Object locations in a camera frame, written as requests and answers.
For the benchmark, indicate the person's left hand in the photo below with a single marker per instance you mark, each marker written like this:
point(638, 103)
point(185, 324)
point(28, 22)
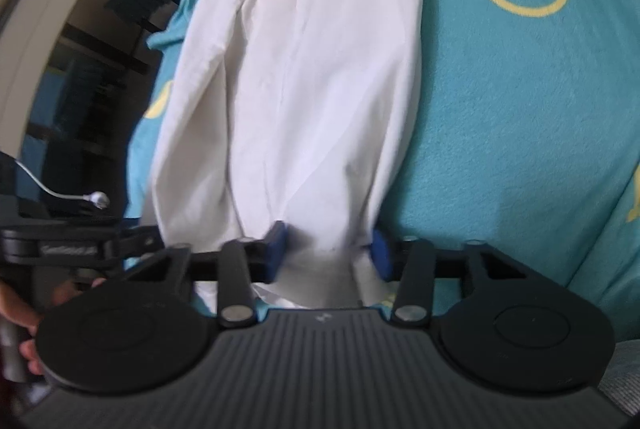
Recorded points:
point(17, 309)

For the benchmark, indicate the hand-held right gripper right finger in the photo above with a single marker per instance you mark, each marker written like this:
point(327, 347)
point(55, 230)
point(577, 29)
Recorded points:
point(382, 256)

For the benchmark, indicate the teal smiley print blanket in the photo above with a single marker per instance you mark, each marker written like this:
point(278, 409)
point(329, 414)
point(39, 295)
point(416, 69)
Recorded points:
point(510, 119)

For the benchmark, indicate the white garment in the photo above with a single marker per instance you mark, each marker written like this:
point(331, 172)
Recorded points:
point(310, 84)

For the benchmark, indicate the white cabinet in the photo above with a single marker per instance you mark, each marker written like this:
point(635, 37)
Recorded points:
point(40, 34)

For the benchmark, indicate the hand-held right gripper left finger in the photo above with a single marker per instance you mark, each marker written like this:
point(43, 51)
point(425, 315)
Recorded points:
point(276, 254)

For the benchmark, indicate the grey cloth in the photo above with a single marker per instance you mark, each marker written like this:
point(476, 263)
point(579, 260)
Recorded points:
point(622, 374)

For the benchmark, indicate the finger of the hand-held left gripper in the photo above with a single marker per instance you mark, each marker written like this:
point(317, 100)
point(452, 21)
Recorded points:
point(132, 243)

